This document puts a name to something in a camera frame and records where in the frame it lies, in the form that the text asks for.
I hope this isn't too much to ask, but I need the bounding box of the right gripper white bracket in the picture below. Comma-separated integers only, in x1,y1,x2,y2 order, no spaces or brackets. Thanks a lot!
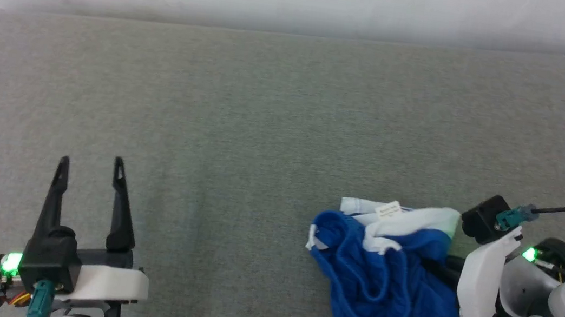
411,214,565,317

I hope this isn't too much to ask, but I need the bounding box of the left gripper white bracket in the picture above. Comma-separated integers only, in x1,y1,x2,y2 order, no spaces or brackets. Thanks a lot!
0,141,167,317

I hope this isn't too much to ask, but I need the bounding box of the blue and white garment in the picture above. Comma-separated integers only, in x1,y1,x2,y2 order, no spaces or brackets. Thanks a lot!
296,189,484,317

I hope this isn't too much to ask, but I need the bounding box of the grey fabric sofa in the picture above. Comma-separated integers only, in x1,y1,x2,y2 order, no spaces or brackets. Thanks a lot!
0,0,565,317

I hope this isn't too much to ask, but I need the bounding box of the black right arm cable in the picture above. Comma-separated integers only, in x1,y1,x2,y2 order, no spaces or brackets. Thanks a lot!
494,188,565,240

